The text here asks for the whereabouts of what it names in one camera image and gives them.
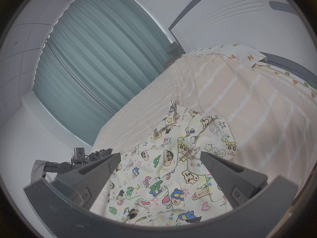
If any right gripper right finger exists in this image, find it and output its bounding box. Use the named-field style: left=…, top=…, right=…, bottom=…
left=200, top=151, right=269, bottom=210

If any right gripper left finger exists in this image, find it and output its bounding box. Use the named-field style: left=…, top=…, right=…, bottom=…
left=51, top=152, right=122, bottom=210

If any white printed pyjama top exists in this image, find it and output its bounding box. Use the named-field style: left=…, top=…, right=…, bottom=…
left=105, top=98, right=239, bottom=225

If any bed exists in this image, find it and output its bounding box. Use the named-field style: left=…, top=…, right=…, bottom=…
left=90, top=0, right=317, bottom=223

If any blue-green curtain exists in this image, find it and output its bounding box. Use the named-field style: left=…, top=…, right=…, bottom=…
left=32, top=42, right=116, bottom=147
left=46, top=0, right=175, bottom=115

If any white printed pillow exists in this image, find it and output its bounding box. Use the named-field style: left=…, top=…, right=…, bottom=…
left=189, top=43, right=267, bottom=65

